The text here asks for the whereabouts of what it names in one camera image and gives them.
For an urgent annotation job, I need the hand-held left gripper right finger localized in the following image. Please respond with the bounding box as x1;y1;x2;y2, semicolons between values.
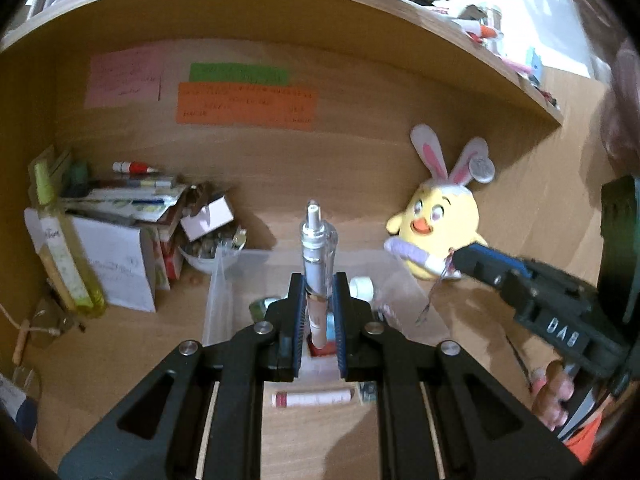
332;272;583;480

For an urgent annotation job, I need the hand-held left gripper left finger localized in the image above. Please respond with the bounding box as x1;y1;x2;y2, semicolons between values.
57;272;307;480

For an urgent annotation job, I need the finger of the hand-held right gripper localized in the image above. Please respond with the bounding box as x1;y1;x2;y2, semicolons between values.
470;243;529;269
449;247;516;287

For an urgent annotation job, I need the clear plastic storage box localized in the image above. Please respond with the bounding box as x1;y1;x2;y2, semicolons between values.
202;247;451;361

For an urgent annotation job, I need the person's right hand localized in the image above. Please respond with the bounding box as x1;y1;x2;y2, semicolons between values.
530;361;576;432

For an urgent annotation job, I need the red pouch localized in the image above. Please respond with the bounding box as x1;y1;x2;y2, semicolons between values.
306;340;339;359

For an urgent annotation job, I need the dark green bottle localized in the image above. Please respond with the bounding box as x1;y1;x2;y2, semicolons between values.
249;297;281;322

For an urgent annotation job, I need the yellow chick plush toy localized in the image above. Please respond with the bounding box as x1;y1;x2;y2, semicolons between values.
384;124;496;281

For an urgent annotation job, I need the white tube with pink cap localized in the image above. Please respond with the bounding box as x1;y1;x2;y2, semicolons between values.
271;389;353;409

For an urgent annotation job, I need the white bowl with clutter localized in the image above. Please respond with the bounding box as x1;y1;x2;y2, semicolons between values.
176;227;248;276

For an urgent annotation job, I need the small white open box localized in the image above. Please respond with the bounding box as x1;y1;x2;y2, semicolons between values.
179;195;235;242

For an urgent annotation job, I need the red and white box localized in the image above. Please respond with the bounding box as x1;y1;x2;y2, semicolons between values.
150;225;185;291

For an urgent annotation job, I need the large white carton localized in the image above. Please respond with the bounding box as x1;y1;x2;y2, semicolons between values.
67;212;157;313

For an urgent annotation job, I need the stack of books and packets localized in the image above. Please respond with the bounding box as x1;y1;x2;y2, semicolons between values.
60;175;188;226

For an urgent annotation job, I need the orange sticky note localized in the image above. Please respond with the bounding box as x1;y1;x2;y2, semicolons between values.
175;81;318;132

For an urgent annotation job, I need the red and white tube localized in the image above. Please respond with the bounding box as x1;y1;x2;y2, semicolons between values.
112;161;157;175

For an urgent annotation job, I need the yellow-green bottle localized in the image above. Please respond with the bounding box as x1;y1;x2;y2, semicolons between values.
25;205;107;317

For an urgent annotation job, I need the green sticky note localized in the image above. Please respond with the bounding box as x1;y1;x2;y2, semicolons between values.
189;62;290;86

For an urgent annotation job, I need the light green package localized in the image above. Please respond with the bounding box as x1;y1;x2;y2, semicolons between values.
27;145;73;208

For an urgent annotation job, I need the pink sticky note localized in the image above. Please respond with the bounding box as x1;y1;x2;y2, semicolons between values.
84;45;168;109

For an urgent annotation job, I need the wooden shelf board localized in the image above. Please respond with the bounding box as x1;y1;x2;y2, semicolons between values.
0;0;566;126

